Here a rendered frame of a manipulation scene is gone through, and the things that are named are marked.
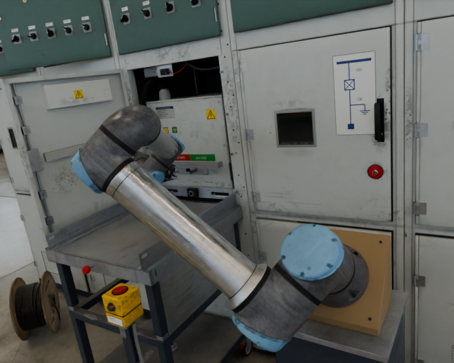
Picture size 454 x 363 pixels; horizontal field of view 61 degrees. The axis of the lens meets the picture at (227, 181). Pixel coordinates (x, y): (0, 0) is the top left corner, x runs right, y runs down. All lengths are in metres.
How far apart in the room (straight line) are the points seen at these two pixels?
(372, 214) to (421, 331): 0.54
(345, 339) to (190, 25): 1.42
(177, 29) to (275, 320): 1.38
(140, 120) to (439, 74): 1.01
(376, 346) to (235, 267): 0.44
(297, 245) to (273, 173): 0.80
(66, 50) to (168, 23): 0.66
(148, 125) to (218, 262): 0.41
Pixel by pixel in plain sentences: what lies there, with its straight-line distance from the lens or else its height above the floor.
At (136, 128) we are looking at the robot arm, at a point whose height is 1.38.
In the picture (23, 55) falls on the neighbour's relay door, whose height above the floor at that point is 1.72.
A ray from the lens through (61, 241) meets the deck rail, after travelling 1.90.
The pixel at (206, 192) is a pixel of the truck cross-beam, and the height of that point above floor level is 0.90.
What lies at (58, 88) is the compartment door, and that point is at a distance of 2.00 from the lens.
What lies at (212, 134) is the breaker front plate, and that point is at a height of 1.21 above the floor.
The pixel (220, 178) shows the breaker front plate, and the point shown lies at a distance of 1.99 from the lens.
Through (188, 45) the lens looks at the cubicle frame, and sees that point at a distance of 1.92.
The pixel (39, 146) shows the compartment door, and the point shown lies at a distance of 1.97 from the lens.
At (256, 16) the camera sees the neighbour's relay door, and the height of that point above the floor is 1.70.
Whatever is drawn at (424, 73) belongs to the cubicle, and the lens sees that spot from 1.53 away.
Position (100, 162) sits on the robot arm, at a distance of 1.03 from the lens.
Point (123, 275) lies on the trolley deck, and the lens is 1.55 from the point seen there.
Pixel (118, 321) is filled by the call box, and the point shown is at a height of 0.82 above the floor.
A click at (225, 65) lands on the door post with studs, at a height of 1.52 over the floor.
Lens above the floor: 1.49
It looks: 16 degrees down
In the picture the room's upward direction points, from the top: 7 degrees counter-clockwise
